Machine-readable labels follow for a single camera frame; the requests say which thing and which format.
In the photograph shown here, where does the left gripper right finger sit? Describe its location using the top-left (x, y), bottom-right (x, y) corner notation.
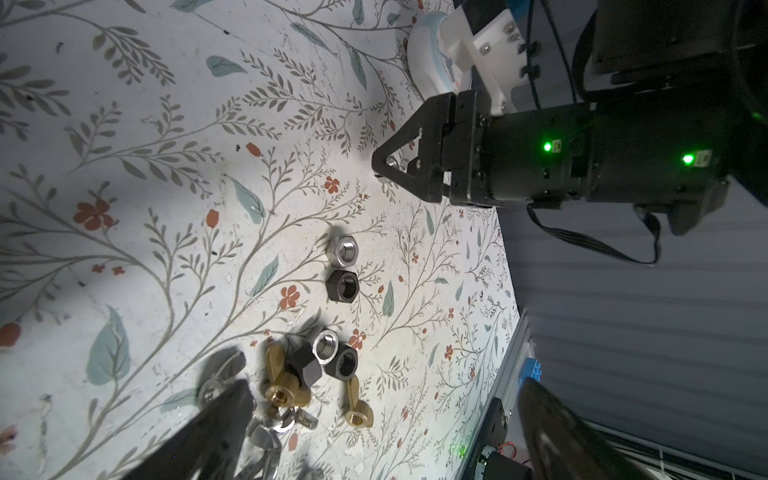
top-left (518, 378), bottom-right (652, 480)

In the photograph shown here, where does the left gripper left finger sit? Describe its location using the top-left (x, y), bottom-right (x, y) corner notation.
top-left (126, 380), bottom-right (254, 479)

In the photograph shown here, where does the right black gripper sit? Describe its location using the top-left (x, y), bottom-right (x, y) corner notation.
top-left (372, 91), bottom-right (600, 207)

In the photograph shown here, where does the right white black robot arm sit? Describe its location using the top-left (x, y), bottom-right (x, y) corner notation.
top-left (372, 1), bottom-right (767, 236)

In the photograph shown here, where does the white tape roll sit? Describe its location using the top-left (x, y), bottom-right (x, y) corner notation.
top-left (406, 12), bottom-right (462, 100)

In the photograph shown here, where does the silver wing nut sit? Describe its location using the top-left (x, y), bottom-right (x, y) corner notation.
top-left (197, 347), bottom-right (246, 410)

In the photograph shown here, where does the brass wing nut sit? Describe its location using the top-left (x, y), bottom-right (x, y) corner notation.
top-left (265, 343), bottom-right (311, 408)
top-left (345, 375), bottom-right (374, 429)

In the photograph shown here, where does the black hex nut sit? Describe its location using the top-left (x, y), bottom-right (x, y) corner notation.
top-left (325, 269), bottom-right (360, 303)
top-left (285, 344), bottom-right (323, 389)
top-left (324, 344), bottom-right (358, 382)

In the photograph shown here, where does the silver hex nut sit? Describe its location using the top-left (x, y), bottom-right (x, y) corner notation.
top-left (307, 328), bottom-right (339, 366)
top-left (326, 235), bottom-right (359, 268)

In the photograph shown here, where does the floral table mat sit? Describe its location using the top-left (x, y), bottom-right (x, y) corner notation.
top-left (1, 1), bottom-right (518, 479)

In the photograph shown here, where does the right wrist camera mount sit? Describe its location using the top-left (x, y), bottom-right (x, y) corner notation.
top-left (439, 0), bottom-right (528, 116)

